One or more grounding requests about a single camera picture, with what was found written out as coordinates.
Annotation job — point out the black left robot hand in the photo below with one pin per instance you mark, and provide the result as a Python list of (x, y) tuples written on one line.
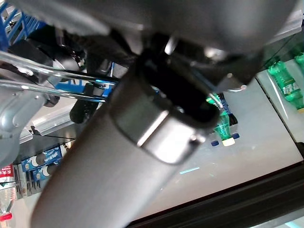
[(118, 154)]

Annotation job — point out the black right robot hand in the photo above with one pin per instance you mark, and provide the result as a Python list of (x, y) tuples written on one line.
[(40, 52)]

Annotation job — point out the blue plastic shopping basket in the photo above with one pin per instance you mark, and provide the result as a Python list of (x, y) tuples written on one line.
[(4, 35)]

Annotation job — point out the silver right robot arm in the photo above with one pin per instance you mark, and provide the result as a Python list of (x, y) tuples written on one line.
[(16, 118)]

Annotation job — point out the grey cardboard box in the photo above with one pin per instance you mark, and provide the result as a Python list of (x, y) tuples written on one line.
[(21, 187)]

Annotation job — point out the water bottle red label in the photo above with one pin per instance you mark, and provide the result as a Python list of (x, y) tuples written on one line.
[(7, 175)]

